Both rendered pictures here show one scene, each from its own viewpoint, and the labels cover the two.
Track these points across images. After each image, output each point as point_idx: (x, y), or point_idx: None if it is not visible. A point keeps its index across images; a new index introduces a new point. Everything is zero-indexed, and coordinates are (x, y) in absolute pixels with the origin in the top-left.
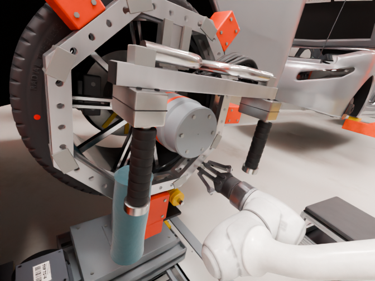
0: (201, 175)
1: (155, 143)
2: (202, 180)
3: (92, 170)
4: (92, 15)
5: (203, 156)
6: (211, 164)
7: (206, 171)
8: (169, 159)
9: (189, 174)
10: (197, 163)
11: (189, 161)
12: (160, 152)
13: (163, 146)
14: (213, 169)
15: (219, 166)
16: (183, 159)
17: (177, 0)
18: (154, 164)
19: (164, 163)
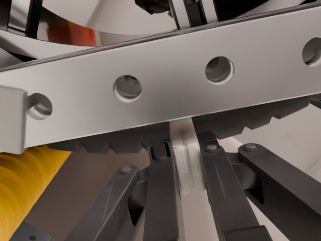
0: (125, 188)
1: (126, 37)
2: (83, 222)
3: None
4: None
5: (232, 76)
6: (252, 184)
7: (174, 183)
8: (80, 44)
9: (58, 124)
10: (154, 81)
11: (114, 46)
12: (97, 39)
13: (128, 38)
14: (233, 202)
15: (309, 207)
16: (115, 43)
17: None
18: (8, 15)
19: (47, 39)
